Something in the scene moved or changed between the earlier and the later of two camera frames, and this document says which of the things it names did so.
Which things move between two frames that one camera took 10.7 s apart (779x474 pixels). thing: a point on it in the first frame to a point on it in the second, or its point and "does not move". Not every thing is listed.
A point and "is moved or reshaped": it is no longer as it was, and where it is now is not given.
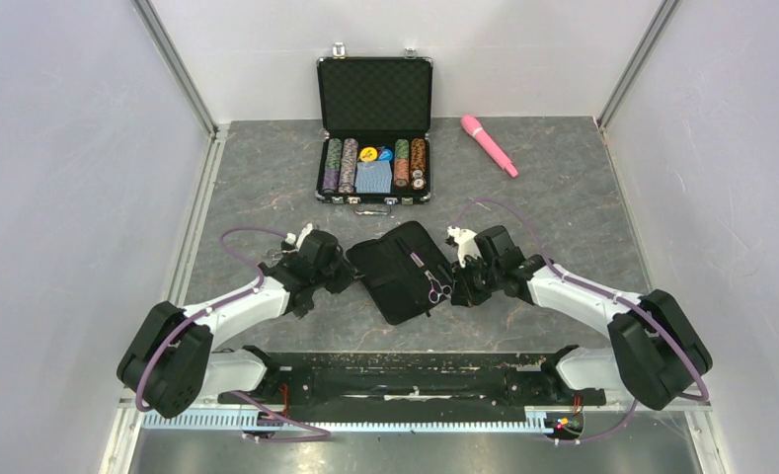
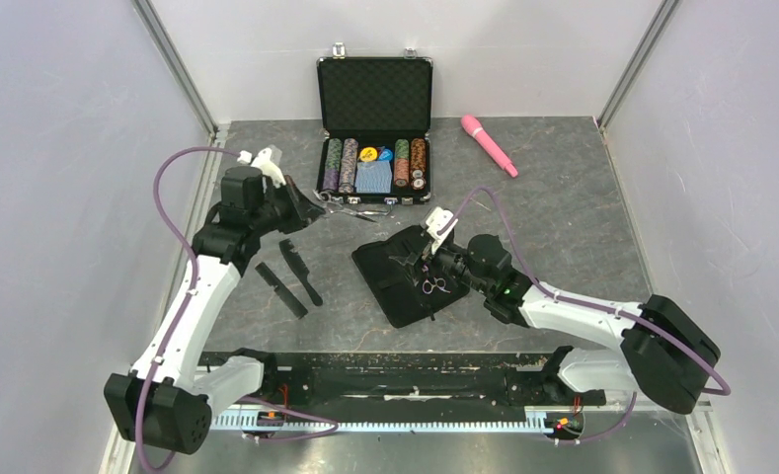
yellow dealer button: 368,154 does not move
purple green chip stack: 332,166 does not move
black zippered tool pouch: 407,271 does not move
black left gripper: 347,275 to 304,210
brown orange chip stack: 418,163 does not move
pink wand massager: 472,125 does not move
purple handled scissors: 437,289 is moved or reshaped
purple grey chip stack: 348,166 does not move
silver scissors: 272,257 to 362,213
